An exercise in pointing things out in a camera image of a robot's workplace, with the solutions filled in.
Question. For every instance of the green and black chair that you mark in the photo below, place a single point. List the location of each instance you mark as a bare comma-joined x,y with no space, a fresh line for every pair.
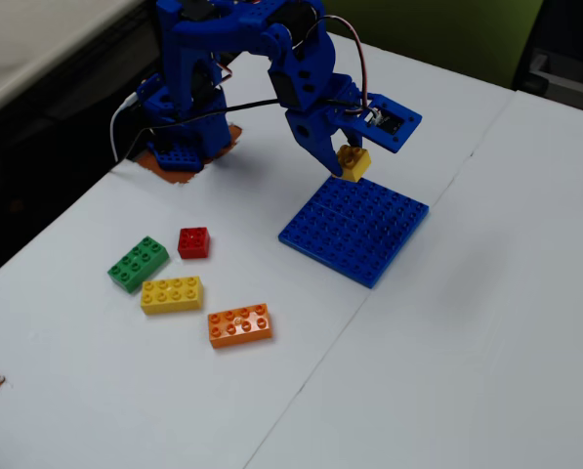
432,39

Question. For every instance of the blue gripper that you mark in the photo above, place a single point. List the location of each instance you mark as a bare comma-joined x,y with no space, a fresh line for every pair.
307,131

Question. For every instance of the orange 2x4 toy block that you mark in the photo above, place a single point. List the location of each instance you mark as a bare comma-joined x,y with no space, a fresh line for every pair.
239,326

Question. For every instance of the yellow 2x2 toy block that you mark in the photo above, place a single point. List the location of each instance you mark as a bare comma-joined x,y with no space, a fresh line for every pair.
354,163

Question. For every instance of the white desk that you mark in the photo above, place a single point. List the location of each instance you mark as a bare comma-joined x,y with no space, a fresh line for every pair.
32,44

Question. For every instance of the red 2x2 toy block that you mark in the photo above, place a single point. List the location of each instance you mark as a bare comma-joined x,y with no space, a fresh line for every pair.
194,243

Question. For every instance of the blue 8x8 toy baseplate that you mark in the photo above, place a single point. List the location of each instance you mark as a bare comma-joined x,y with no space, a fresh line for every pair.
354,229

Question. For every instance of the yellow 2x4 toy block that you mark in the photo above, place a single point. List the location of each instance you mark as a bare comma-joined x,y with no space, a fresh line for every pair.
171,295

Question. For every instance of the green 2x4 toy block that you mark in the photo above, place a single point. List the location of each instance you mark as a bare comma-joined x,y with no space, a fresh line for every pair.
137,264

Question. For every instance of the blue camera mount with camera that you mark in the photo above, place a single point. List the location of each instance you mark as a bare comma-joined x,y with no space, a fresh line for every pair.
391,122

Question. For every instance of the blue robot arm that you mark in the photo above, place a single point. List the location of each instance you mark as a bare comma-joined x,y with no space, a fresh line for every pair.
193,73

